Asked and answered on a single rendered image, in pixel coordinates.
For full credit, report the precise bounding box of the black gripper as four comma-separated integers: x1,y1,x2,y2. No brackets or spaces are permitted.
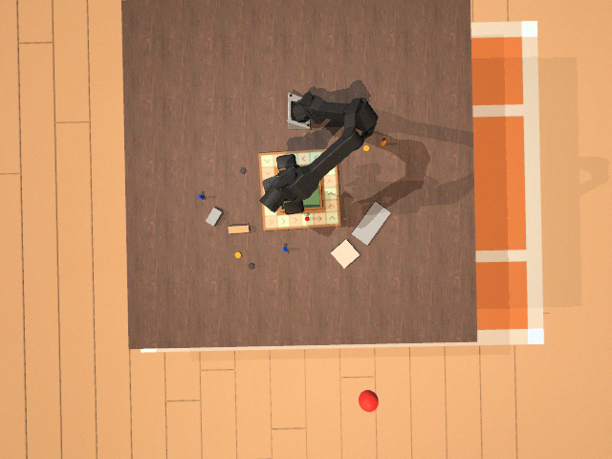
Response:
276,154,304,215

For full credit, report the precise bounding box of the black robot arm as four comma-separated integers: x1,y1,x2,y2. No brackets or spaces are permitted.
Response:
259,92,378,213

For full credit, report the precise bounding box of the beige flat square tile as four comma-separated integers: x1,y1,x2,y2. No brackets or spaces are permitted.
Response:
331,240,359,268

